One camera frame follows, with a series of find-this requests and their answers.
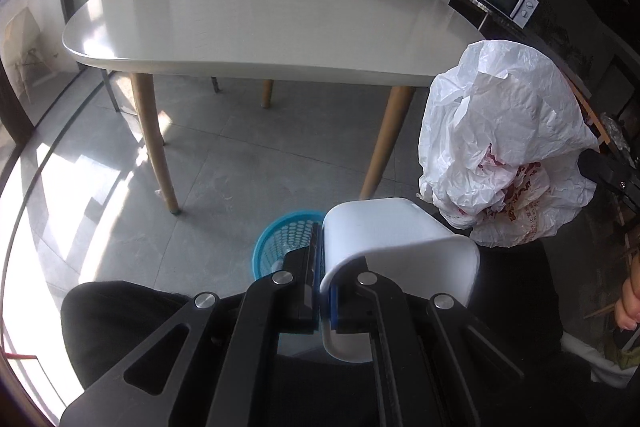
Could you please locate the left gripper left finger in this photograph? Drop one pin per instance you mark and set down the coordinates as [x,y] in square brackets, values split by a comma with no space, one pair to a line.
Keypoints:
[300,296]

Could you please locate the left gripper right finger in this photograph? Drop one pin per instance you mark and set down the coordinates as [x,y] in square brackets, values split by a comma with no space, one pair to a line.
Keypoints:
[348,311]

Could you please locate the white plastic container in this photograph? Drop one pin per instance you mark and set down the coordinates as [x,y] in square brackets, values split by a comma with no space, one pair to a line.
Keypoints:
[400,241]

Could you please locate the white plastic shopping bag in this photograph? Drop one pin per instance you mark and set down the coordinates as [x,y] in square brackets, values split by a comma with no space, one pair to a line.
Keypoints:
[499,145]

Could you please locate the person's right hand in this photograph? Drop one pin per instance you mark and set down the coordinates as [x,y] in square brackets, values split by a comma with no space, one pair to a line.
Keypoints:
[627,307]

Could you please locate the blue plastic waste basket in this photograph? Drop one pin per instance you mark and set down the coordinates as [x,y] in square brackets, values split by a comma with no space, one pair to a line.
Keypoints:
[287,233]

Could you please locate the round white table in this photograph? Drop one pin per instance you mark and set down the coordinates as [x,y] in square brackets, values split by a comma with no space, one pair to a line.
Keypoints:
[401,45]

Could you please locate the balcony folding chair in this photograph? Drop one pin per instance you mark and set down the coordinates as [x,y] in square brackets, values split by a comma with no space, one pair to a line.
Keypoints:
[20,46]

